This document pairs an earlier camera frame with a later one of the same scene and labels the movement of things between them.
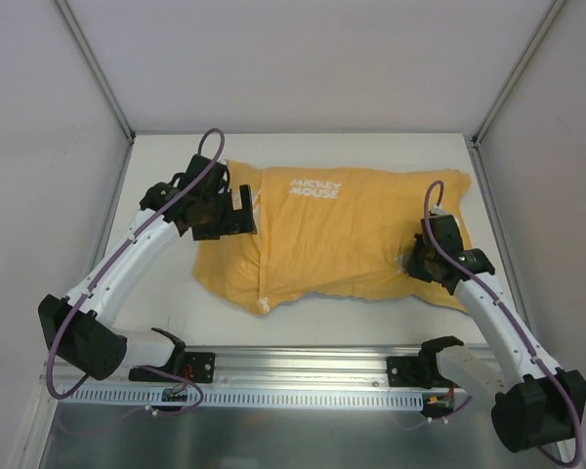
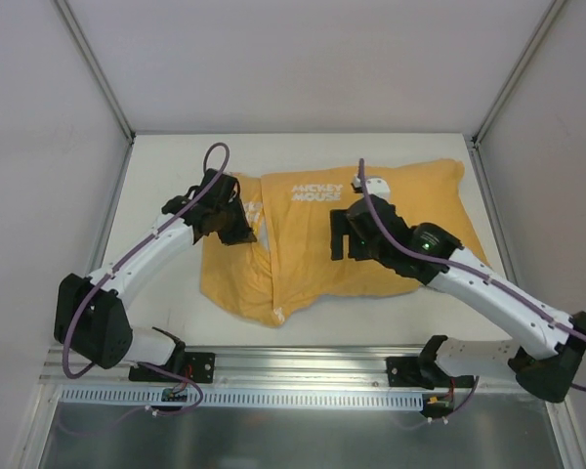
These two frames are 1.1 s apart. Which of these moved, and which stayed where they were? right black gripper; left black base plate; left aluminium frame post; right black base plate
Moved: right black gripper
Stayed: right black base plate; left aluminium frame post; left black base plate
